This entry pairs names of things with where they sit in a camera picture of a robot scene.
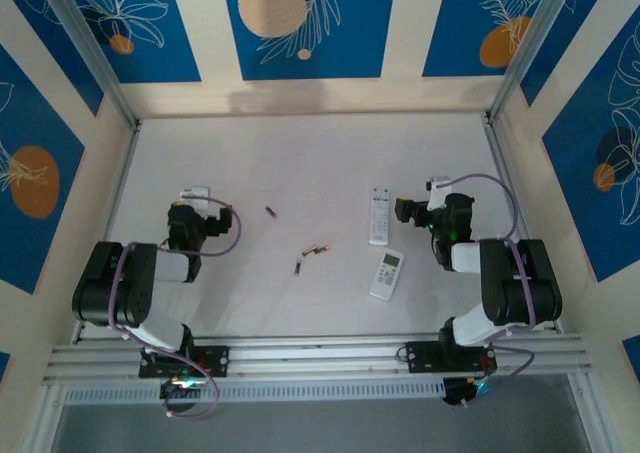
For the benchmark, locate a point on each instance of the long white TV remote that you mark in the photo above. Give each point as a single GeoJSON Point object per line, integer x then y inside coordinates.
{"type": "Point", "coordinates": [379, 218]}

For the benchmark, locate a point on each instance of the short white AC remote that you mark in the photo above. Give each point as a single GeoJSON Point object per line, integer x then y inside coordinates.
{"type": "Point", "coordinates": [386, 275]}

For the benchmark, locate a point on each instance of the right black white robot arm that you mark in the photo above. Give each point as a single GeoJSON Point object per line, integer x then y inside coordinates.
{"type": "Point", "coordinates": [520, 283]}

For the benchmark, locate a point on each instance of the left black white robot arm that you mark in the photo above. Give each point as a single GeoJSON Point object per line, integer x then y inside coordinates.
{"type": "Point", "coordinates": [115, 283]}

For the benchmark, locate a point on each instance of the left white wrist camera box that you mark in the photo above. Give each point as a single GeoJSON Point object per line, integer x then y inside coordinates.
{"type": "Point", "coordinates": [195, 192]}

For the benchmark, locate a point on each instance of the aluminium table side rail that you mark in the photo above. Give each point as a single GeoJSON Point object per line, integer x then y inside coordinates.
{"type": "Point", "coordinates": [498, 148]}
{"type": "Point", "coordinates": [123, 178]}

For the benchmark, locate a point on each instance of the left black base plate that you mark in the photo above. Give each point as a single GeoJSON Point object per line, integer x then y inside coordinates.
{"type": "Point", "coordinates": [220, 360]}

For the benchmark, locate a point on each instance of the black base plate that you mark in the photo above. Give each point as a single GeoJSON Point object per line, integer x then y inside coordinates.
{"type": "Point", "coordinates": [220, 360]}
{"type": "Point", "coordinates": [420, 357]}

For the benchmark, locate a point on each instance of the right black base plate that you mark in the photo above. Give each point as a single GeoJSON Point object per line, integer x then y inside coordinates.
{"type": "Point", "coordinates": [420, 357]}

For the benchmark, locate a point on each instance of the aluminium mounting rail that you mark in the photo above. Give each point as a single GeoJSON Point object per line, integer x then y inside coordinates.
{"type": "Point", "coordinates": [320, 358]}

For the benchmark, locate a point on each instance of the aluminium frame post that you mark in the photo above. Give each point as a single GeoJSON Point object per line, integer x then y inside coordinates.
{"type": "Point", "coordinates": [530, 48]}
{"type": "Point", "coordinates": [90, 48]}

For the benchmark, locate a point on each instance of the aluminium frame leg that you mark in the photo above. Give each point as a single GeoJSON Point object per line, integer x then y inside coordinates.
{"type": "Point", "coordinates": [42, 418]}
{"type": "Point", "coordinates": [590, 418]}

